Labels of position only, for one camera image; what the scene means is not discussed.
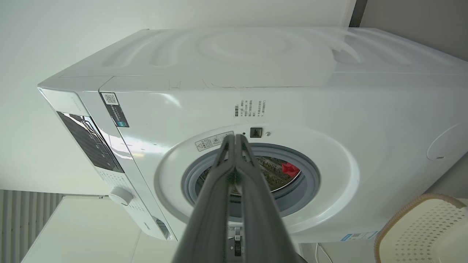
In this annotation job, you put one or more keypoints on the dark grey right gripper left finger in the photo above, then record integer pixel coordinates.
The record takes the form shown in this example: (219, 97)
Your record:
(210, 204)

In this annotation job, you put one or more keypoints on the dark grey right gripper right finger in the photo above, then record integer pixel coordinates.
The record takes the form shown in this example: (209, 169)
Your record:
(261, 212)

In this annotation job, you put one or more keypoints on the red and white garment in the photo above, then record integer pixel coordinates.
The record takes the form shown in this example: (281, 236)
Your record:
(290, 169)

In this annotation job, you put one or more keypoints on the steel washer drum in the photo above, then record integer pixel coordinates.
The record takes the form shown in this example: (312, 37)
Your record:
(274, 175)

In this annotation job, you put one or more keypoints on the white washing machine dial knob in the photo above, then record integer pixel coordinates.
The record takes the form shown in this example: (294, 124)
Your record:
(120, 196)

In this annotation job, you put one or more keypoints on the black washer control display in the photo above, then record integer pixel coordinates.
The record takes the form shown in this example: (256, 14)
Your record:
(91, 142)

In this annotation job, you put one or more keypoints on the cream plastic laundry basket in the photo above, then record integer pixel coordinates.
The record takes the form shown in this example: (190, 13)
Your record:
(424, 233)

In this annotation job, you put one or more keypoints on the white detergent drawer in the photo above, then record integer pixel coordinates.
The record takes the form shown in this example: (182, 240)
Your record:
(161, 226)

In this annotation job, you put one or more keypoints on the grey warning label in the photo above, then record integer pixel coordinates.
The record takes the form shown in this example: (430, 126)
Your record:
(210, 142)

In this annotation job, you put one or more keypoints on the black door latch socket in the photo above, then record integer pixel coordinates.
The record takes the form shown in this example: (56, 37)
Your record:
(256, 132)

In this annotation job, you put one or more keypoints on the blue energy label sticker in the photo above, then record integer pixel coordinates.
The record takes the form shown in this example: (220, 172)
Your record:
(358, 236)

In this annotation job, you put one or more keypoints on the printed text label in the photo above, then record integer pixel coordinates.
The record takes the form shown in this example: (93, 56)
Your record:
(250, 108)

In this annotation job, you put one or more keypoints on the white cabinet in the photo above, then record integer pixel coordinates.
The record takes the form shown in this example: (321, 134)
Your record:
(91, 233)

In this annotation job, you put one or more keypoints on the white front-load washing machine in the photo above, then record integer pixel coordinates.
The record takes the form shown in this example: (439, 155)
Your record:
(329, 102)

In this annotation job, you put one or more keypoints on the QR code sticker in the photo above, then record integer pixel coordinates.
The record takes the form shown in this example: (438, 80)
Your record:
(114, 109)

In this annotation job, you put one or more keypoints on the round drain filter cover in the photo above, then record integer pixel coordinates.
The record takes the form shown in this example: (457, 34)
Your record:
(451, 142)

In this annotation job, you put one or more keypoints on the grey ribbed wall panel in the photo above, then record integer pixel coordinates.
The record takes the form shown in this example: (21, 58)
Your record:
(25, 223)

